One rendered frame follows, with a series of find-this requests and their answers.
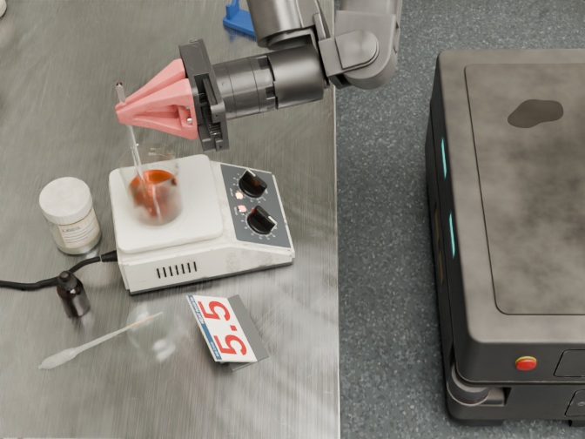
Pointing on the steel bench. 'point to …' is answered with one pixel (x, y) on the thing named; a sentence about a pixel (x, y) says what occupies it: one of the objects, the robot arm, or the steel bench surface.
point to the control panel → (277, 237)
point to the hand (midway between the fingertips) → (124, 112)
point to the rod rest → (238, 18)
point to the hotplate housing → (198, 253)
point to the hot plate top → (211, 222)
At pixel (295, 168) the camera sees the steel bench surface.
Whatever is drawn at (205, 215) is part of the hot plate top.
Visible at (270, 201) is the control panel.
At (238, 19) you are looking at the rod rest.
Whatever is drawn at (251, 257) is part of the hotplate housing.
